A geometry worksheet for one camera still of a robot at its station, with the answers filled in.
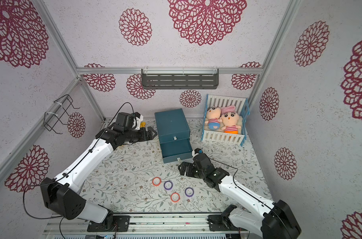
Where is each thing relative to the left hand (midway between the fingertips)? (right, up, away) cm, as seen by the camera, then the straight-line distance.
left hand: (150, 135), depth 79 cm
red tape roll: (+2, -27, +9) cm, 29 cm away
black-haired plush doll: (+49, +10, +21) cm, 55 cm away
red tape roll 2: (+13, -34, +3) cm, 37 cm away
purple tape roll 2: (+21, -32, +5) cm, 38 cm away
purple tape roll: (+9, -29, +7) cm, 31 cm away
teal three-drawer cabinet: (+12, 0, +6) cm, 14 cm away
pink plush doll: (+40, +14, +27) cm, 50 cm away
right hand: (+20, -19, +3) cm, 27 cm away
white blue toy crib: (+62, +22, +30) cm, 72 cm away
